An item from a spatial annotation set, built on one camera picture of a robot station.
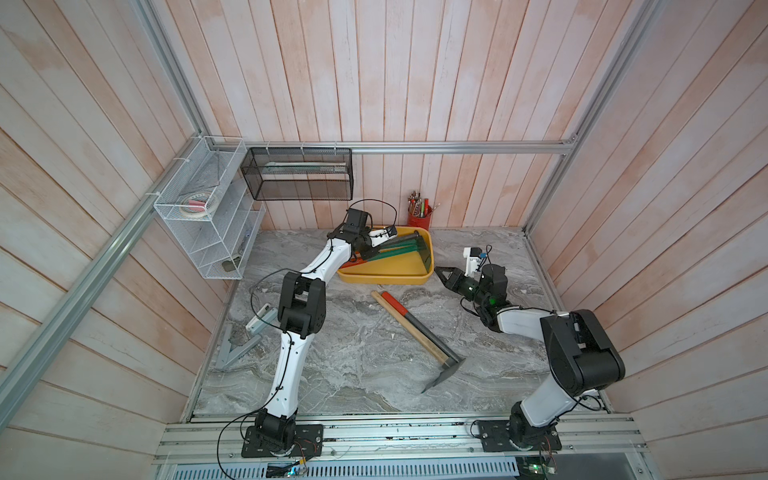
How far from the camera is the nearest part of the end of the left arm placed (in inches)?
31.7

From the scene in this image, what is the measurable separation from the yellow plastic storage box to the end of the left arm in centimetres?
12

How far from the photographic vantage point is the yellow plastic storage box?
102cm
